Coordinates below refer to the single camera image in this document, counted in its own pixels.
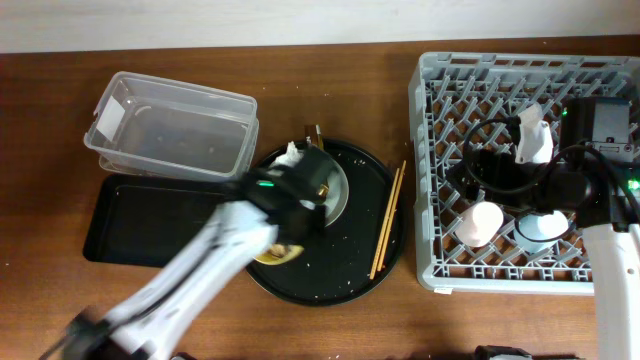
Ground pink plastic cup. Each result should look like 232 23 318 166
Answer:
454 201 504 247

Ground yellow bowl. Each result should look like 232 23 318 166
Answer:
254 244 304 266

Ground light blue plastic cup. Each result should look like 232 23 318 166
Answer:
513 211 569 253

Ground food scraps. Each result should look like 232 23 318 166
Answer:
268 244 291 258

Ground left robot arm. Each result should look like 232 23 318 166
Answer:
42 146 334 359

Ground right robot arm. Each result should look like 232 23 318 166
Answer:
446 97 639 359

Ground grey dishwasher rack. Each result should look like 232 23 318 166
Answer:
408 52 639 296

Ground crumpled white tissue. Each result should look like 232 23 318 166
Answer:
271 141 304 167

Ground grey round plate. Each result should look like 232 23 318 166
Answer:
269 149 350 229

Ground gold foil wrapper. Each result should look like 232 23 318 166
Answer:
304 124 330 199

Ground round black tray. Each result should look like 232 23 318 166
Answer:
247 139 408 307

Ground rectangular black tray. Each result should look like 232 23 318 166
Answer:
83 174 228 268

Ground clear plastic bin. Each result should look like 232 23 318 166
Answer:
83 71 259 182

